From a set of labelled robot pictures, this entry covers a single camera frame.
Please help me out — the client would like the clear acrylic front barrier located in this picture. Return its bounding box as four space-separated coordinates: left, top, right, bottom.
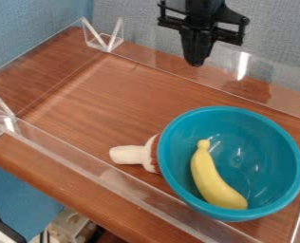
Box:
0 119 261 243

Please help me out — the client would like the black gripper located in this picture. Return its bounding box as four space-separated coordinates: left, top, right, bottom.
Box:
158 0 250 66

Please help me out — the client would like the clear acrylic corner bracket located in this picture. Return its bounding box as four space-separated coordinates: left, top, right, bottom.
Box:
82 17 123 53

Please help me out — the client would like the yellow toy banana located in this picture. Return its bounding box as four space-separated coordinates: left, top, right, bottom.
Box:
190 140 248 210

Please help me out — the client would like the clear acrylic back barrier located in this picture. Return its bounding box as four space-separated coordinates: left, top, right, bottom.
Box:
113 23 300 118

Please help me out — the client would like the plush toy mushroom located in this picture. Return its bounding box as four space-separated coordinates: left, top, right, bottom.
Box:
110 135 161 174

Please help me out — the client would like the blue plastic bowl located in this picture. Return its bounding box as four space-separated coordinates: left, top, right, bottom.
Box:
158 106 300 222

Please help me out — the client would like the clear acrylic barrier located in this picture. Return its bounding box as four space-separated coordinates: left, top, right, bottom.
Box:
0 119 261 243
113 23 300 118

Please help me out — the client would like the grey metal frame below table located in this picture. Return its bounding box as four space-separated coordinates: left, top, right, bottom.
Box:
30 208 98 243

